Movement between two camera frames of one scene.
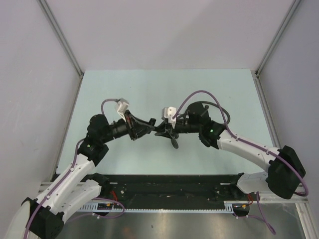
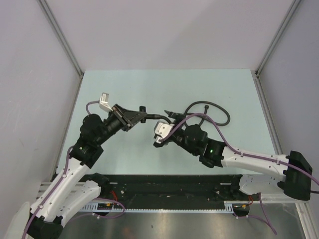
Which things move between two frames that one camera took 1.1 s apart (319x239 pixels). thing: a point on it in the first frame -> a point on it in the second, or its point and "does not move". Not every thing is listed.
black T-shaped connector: (151, 127) -> (151, 116)
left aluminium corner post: (61, 36) does not move
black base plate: (171, 188) does not move
